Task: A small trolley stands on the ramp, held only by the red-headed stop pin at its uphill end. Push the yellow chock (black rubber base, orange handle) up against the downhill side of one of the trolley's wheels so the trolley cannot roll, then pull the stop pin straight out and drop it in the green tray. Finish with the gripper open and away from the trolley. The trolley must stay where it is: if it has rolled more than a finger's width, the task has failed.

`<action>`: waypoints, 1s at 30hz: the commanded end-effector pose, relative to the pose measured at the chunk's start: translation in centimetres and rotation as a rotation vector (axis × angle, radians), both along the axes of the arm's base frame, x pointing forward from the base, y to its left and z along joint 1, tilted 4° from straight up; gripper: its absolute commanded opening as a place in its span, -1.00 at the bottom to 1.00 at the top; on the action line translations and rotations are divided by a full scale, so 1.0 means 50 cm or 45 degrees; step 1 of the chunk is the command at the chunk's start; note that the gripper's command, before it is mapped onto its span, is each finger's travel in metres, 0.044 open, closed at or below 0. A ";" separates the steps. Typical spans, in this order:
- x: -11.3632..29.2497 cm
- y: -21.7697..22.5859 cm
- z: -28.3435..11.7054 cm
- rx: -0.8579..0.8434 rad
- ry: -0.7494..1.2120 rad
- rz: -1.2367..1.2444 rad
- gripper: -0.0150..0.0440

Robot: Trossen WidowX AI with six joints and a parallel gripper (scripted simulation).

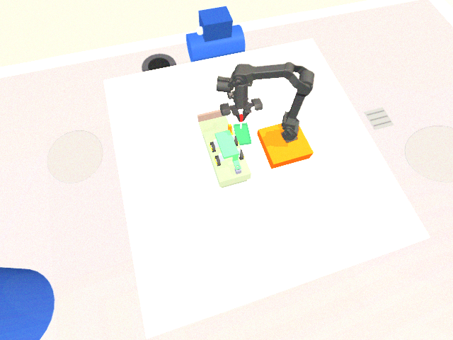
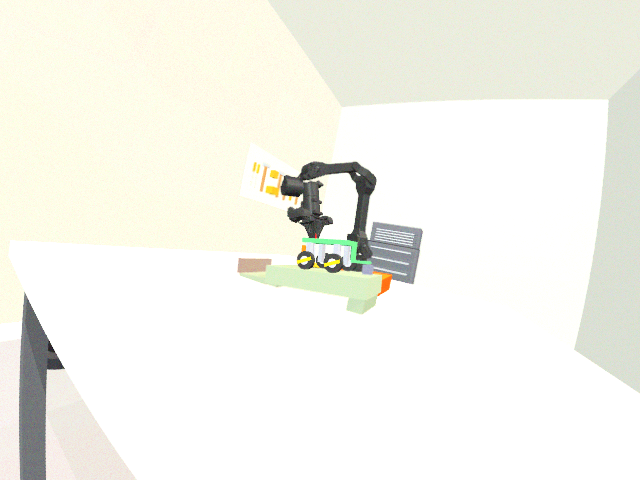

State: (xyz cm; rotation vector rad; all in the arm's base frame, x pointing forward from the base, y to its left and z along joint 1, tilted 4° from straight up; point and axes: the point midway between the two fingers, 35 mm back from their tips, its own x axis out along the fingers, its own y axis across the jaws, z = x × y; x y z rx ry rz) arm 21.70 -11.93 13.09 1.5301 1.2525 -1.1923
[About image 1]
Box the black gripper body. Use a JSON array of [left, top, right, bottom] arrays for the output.
[[219, 93, 263, 116]]

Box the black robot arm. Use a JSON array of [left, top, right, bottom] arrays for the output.
[[216, 62, 315, 143]]

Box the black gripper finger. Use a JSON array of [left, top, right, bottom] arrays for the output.
[[243, 109, 252, 121], [232, 112, 240, 122]]

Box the green trolley with black wheels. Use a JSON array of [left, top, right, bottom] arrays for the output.
[[210, 130, 244, 170]]

